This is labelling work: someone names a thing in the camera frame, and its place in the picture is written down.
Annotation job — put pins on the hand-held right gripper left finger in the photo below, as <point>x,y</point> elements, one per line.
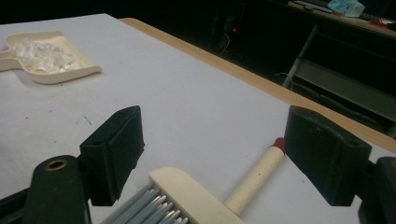
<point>112,155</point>

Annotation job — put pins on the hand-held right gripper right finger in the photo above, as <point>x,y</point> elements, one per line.
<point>323,155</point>

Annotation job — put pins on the cream brush with red tip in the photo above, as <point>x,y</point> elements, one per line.
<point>193,193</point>

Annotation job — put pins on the cream plastic dustpan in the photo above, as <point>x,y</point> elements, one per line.
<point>62,79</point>

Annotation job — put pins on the pile of white paper scraps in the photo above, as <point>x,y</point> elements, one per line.
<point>43,57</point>

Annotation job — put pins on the white table sheet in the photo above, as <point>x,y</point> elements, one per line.
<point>186,109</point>

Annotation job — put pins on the small red item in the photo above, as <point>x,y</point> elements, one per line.
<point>378,22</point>

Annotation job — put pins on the teal plastic packet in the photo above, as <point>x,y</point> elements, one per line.
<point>345,7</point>

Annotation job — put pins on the white metal frame desk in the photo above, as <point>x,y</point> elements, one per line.
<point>342,87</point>

